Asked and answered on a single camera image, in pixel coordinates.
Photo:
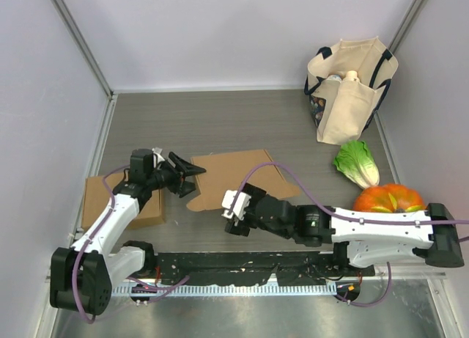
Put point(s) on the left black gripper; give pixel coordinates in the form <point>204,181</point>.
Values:
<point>178,177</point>

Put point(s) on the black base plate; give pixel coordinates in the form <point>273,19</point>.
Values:
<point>246,269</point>

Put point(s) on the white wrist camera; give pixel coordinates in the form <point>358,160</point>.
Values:
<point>234,206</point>
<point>157,156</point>

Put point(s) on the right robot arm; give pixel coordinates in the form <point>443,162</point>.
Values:
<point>359,239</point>

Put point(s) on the brown cardboard sheet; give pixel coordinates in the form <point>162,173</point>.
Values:
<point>226,171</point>

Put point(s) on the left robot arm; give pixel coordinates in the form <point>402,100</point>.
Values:
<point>83,275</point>

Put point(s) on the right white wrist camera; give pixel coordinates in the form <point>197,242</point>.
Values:
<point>234,206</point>

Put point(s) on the slotted cable duct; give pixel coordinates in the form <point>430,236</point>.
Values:
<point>271,288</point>

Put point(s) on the beige canvas tote bag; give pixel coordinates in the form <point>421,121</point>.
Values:
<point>342,113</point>

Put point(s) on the green lettuce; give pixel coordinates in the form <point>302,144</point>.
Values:
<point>355,161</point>

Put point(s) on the orange pumpkin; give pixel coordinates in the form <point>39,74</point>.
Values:
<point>390,198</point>

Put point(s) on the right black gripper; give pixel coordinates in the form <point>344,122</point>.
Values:
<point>243,226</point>

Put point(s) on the white bottle in bag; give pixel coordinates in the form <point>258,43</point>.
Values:
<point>337,79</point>

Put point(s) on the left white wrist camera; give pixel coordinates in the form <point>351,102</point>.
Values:
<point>157,156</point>

